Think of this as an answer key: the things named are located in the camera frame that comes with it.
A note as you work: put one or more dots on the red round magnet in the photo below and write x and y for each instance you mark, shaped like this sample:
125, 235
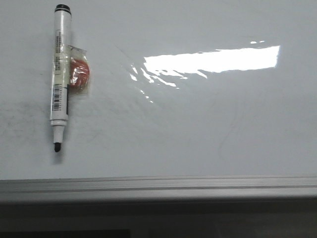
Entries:
79, 73

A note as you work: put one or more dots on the white black whiteboard marker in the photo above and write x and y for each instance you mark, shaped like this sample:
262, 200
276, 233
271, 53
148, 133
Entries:
60, 93

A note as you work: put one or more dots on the white glossy whiteboard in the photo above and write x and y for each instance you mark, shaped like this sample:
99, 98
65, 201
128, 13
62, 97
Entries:
178, 88

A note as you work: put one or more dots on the aluminium whiteboard frame rail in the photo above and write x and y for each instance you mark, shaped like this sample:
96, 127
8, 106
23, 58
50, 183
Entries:
154, 189

